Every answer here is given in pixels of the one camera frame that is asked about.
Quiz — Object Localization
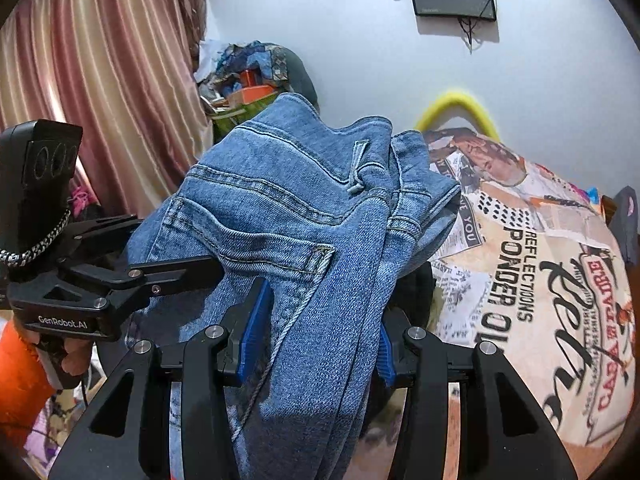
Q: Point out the printed blanket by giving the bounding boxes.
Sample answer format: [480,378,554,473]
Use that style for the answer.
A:
[345,127,634,480]

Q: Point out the yellow hoop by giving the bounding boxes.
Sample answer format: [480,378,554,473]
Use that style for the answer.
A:
[415,89,502,144]

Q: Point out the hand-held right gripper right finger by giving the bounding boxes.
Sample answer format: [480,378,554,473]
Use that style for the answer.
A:
[378,309,577,480]

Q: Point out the black television cable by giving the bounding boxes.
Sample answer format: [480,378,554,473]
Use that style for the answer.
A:
[457,16,490,55]

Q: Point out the pile of clothes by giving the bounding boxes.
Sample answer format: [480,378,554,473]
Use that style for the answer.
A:
[197,40,321,142]

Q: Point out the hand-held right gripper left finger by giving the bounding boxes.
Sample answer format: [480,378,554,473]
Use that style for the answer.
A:
[47,279,274,480]

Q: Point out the striped pink curtain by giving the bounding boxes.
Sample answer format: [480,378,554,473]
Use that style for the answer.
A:
[0,0,217,213]

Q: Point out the person's left hand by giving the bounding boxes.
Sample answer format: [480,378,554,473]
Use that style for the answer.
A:
[12,316,95,377]

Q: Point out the colourful bedsheet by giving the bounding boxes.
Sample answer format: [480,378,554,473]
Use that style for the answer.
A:
[570,180,604,207]

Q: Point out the pink cloth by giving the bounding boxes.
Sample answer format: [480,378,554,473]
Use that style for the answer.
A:
[69,185,104,222]

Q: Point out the blue denim pants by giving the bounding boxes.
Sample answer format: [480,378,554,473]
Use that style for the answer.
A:
[122,92,463,480]

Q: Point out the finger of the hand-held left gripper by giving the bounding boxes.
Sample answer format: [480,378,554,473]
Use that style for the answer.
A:
[56,214,143,263]
[65,254,227,306]

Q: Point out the grey backpack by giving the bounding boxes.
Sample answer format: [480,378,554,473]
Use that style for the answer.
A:
[612,185,640,267]

